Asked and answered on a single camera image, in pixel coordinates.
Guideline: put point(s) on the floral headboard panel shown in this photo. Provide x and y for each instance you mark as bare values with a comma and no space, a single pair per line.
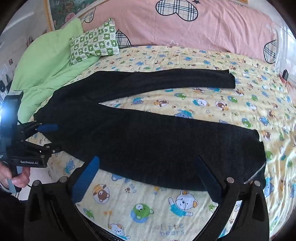
62,14

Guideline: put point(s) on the small black object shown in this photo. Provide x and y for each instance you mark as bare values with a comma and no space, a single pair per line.
285,74

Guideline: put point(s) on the pink quilt with plaid hearts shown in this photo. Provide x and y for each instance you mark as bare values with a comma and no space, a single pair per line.
208,27

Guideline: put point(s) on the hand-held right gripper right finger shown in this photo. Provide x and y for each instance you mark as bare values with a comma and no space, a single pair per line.
208,183

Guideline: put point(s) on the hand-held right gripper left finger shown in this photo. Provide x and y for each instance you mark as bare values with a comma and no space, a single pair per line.
85,182

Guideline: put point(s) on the yellow cartoon bear bedsheet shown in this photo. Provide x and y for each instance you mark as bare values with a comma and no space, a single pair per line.
231,109

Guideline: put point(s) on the person's left forearm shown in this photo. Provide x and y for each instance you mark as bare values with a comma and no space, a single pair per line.
10,208

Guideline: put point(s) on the person's left hand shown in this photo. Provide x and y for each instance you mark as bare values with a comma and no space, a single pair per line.
22,179

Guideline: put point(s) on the green white patterned pillow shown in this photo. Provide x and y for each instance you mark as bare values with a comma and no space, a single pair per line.
94,44

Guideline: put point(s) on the light green blanket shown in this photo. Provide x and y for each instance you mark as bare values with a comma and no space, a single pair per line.
44,62

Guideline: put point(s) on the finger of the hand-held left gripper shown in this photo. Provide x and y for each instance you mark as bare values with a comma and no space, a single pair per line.
48,128
44,148

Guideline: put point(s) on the black pants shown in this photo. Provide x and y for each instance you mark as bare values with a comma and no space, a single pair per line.
138,139

